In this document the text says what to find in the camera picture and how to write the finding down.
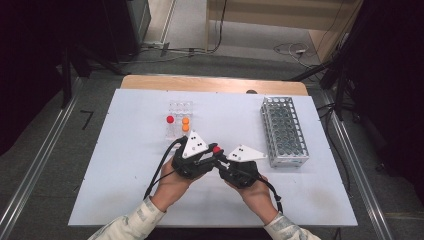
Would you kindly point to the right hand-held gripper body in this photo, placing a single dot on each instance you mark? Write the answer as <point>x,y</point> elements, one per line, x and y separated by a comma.
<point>241,175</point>

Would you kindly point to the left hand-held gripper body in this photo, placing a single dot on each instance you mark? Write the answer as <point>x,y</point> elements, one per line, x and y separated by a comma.
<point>190,168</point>

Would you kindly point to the clear plastic tube rack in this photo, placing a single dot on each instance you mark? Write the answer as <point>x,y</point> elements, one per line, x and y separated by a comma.
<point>178,110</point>

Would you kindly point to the metal tube rack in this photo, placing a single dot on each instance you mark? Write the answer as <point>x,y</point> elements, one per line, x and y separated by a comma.
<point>283,130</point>

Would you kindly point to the person's right hand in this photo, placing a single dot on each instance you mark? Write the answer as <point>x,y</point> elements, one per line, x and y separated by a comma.
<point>255,200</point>

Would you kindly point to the person's left hand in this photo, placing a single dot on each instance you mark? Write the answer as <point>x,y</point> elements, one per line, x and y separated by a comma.
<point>170,190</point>

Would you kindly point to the wooden table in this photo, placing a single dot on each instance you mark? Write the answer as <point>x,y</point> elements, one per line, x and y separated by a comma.
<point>200,83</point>

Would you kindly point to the white table board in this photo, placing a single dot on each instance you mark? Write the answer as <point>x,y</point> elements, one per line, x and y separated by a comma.
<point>133,133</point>

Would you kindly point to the dark round table grommet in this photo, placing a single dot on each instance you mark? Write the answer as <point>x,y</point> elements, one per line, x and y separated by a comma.
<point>251,91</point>

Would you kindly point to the black floor tape mark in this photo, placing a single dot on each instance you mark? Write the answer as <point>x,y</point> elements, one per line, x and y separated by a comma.
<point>87,120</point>

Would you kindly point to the black metal stand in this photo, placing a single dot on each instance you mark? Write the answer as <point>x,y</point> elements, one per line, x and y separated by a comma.
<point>340,93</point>
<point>66,80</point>

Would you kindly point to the wooden shelf unit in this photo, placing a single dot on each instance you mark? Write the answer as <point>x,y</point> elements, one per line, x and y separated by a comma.
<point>266,13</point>

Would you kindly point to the black cabinet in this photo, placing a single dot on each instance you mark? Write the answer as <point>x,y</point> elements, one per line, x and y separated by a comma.
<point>116,30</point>

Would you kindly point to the metal floor rail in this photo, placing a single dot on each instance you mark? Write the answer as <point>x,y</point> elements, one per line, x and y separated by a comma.
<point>346,140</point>
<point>36,156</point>

